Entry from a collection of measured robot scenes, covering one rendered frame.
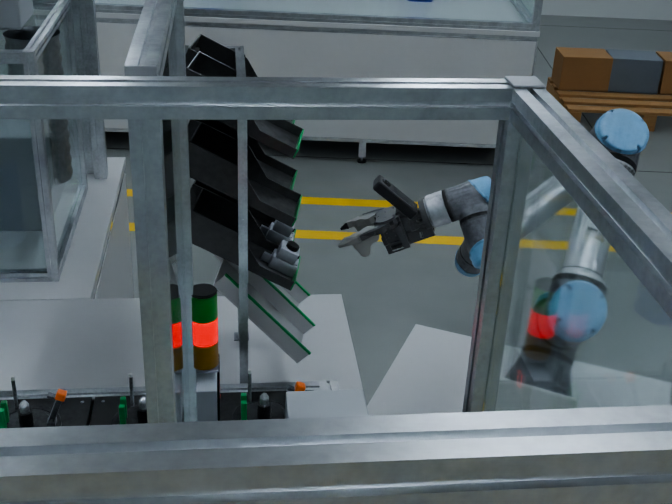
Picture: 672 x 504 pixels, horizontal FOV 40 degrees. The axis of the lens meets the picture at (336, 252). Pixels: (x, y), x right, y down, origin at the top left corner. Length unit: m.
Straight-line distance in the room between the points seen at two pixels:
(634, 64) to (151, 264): 6.72
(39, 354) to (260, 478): 2.19
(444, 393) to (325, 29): 3.72
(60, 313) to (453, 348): 1.10
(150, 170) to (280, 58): 4.94
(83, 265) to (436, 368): 1.15
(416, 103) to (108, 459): 0.54
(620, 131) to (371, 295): 2.55
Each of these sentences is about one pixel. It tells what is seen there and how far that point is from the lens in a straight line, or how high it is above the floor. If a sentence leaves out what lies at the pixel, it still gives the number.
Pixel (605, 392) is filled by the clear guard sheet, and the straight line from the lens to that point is 0.71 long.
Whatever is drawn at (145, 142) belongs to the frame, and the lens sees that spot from 0.92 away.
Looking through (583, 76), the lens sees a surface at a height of 0.26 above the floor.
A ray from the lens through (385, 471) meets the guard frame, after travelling 0.39.
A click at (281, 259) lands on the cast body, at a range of 2.14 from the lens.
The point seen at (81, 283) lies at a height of 0.86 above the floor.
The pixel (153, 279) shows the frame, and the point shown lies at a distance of 0.99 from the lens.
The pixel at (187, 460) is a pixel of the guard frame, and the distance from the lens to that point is 0.39.
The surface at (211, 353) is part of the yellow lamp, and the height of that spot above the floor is 1.30.
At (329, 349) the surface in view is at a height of 0.86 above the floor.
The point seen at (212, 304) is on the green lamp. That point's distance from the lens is 1.66.
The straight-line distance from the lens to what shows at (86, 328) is 2.64.
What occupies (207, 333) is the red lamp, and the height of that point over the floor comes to 1.34.
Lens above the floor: 2.24
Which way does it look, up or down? 27 degrees down
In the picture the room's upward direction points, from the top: 3 degrees clockwise
